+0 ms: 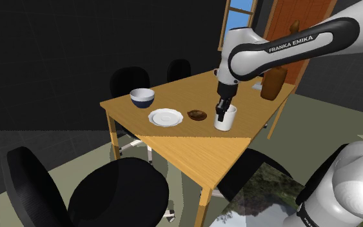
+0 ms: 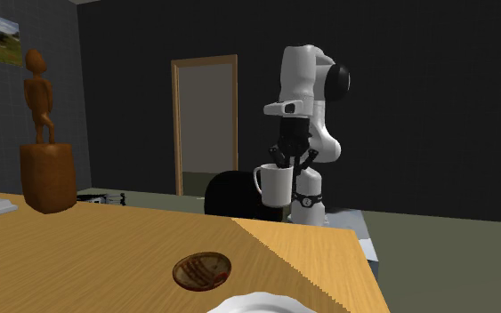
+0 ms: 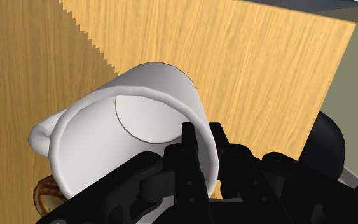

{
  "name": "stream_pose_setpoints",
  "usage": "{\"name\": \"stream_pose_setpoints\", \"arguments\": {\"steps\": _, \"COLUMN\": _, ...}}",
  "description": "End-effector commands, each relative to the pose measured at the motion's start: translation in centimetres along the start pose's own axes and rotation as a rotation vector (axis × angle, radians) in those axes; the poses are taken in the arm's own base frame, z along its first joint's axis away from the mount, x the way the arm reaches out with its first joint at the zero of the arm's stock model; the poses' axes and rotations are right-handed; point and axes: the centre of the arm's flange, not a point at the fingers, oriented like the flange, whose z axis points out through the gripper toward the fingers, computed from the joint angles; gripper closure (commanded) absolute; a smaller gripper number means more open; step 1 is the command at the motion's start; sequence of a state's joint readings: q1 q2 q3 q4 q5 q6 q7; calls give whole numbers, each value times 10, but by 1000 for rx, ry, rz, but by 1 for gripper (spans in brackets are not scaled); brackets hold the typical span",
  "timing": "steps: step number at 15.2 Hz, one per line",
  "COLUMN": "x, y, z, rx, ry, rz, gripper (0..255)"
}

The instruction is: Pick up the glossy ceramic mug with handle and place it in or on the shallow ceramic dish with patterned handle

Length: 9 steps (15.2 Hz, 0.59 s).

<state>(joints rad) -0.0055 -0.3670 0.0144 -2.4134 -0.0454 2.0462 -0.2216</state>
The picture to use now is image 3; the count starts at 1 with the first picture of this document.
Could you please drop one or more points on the black rounded object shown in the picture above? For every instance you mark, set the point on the black rounded object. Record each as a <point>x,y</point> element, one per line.
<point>324,145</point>

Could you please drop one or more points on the white mug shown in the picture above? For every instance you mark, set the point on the white mug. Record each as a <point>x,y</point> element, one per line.
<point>104,139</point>

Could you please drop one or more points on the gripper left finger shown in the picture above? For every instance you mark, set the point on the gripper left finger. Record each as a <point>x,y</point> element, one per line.
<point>126,186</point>

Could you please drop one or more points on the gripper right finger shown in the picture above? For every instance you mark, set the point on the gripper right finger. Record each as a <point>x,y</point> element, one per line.
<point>274,186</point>

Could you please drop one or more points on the wooden table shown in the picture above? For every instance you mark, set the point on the wooden table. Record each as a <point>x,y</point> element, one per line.
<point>259,77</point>

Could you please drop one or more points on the brown round patterned object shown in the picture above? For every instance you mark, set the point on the brown round patterned object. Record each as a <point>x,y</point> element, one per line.
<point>44,194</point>

